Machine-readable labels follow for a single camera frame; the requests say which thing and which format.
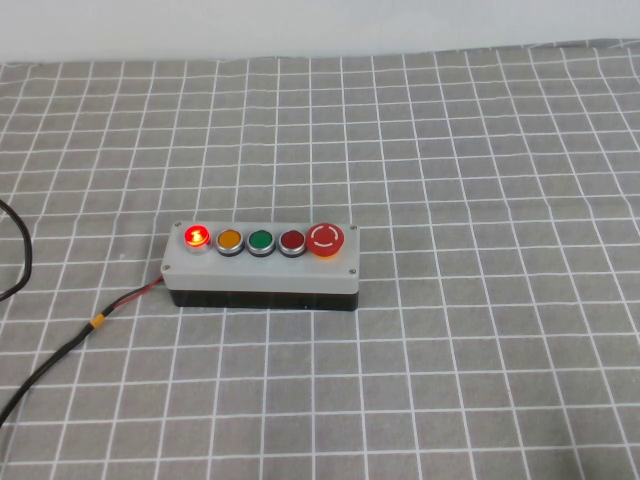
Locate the green round push button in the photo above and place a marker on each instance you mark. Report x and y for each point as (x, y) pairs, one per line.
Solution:
(261, 240)

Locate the grey black button control box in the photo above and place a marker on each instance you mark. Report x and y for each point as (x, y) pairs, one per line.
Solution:
(260, 282)

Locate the red indicator lamp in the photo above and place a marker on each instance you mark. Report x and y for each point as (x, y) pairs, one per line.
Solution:
(196, 237)

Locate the yellow round push button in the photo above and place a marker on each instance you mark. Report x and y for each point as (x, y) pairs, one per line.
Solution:
(229, 239)

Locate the red mushroom emergency stop button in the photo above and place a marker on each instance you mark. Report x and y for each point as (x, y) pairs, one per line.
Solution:
(325, 237)

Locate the dark red round push button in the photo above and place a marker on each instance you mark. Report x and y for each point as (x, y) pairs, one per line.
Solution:
(292, 240)

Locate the grey white checked tablecloth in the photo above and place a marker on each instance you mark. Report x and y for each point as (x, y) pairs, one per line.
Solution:
(450, 200)

